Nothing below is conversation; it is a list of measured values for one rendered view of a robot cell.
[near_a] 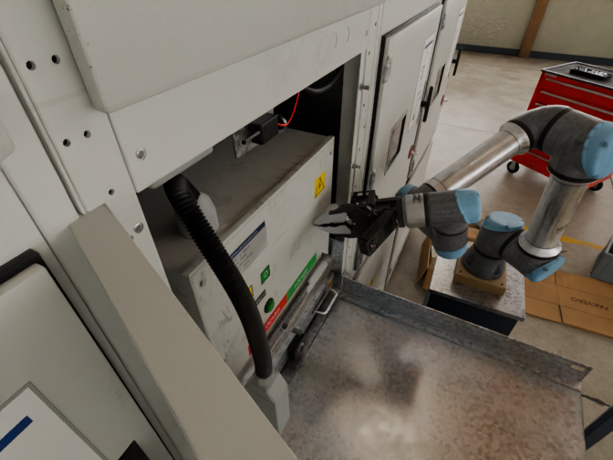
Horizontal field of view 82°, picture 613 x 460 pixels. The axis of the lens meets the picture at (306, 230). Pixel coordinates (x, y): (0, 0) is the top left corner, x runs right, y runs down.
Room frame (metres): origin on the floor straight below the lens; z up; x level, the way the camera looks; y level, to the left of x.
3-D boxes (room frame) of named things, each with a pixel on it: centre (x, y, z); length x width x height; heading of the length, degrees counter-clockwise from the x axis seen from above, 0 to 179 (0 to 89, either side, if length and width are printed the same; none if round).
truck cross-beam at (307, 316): (0.55, 0.06, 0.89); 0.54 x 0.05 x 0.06; 153
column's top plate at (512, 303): (0.94, -0.66, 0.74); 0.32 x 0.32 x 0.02; 65
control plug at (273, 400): (0.33, 0.08, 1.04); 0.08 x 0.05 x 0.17; 63
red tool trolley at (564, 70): (2.84, -2.27, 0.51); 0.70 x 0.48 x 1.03; 29
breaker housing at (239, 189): (0.66, 0.27, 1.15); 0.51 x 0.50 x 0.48; 63
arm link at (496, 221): (0.94, -0.67, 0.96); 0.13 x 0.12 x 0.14; 25
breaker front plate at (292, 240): (0.55, 0.04, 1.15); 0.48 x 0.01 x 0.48; 153
